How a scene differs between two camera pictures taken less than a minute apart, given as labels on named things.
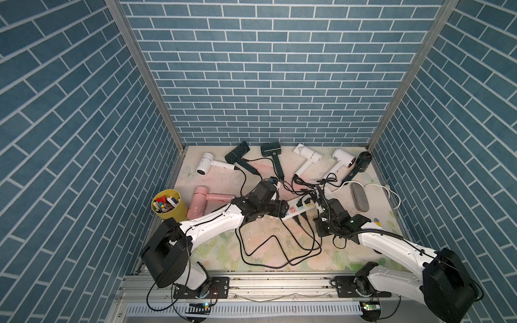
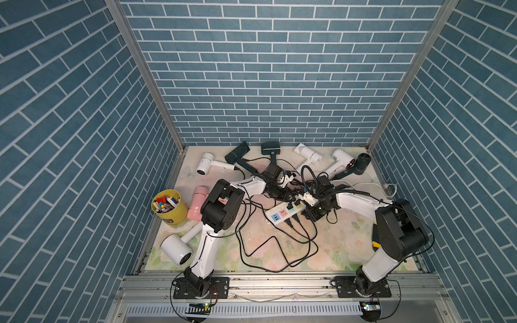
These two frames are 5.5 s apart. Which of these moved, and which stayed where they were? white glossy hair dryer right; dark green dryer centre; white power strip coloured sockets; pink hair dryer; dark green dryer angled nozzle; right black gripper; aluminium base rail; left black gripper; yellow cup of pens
Moved: white power strip coloured sockets; right black gripper; left black gripper
Stayed: aluminium base rail; pink hair dryer; dark green dryer angled nozzle; dark green dryer centre; yellow cup of pens; white glossy hair dryer right
